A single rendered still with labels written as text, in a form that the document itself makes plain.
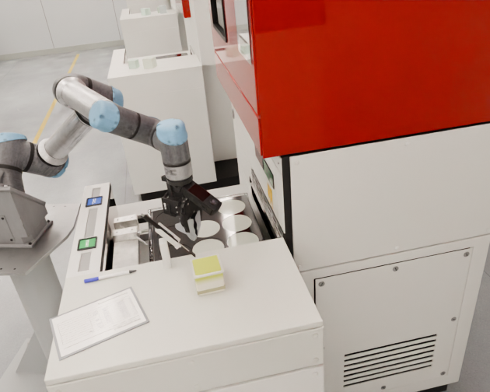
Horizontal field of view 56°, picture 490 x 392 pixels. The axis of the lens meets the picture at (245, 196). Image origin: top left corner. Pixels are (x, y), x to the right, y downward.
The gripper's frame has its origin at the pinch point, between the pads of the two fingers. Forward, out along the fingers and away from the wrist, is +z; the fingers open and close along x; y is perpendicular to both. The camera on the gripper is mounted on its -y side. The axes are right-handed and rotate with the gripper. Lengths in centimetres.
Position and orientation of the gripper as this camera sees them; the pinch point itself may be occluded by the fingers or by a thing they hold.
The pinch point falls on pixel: (195, 236)
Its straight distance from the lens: 136.7
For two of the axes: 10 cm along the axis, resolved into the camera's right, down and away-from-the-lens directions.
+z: 0.8, 8.6, 5.1
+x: -4.8, 4.8, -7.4
